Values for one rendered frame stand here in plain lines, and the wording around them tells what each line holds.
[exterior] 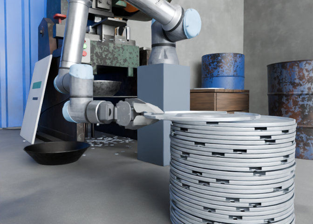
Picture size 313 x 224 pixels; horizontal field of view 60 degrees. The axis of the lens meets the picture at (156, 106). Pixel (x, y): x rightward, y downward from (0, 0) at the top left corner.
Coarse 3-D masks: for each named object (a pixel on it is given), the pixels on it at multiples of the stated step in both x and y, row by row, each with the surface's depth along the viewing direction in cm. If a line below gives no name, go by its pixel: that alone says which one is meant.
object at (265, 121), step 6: (252, 120) 62; (258, 120) 66; (264, 120) 66; (270, 120) 66; (276, 120) 66; (282, 120) 66; (288, 120) 66; (294, 120) 61; (216, 126) 54; (222, 126) 53; (228, 126) 53; (234, 126) 52; (240, 126) 52; (246, 126) 52; (252, 126) 52; (258, 126) 52; (264, 126) 52; (270, 126) 53; (276, 126) 53
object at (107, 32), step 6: (108, 18) 162; (96, 24) 174; (102, 24) 173; (108, 24) 173; (114, 24) 173; (120, 24) 173; (102, 30) 173; (108, 30) 175; (114, 30) 178; (102, 36) 173; (108, 36) 175; (114, 36) 178; (114, 42) 178
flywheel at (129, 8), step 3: (123, 0) 224; (129, 6) 217; (132, 6) 214; (126, 9) 221; (129, 9) 217; (132, 9) 214; (135, 9) 211; (138, 9) 207; (129, 12) 219; (132, 12) 215; (135, 12) 213
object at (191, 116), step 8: (152, 112) 77; (168, 112) 82; (176, 112) 83; (184, 112) 84; (192, 112) 84; (200, 112) 84; (208, 112) 83; (216, 112) 82; (224, 112) 81; (240, 112) 77; (168, 120) 59; (176, 120) 57; (184, 120) 56; (192, 120) 56; (200, 120) 56; (208, 120) 55; (216, 120) 55; (224, 120) 56; (232, 120) 56; (240, 120) 57; (248, 120) 58
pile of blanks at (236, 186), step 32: (192, 128) 56; (224, 128) 53; (256, 128) 56; (288, 128) 55; (192, 160) 57; (224, 160) 53; (256, 160) 52; (288, 160) 56; (192, 192) 57; (224, 192) 55; (256, 192) 53; (288, 192) 58
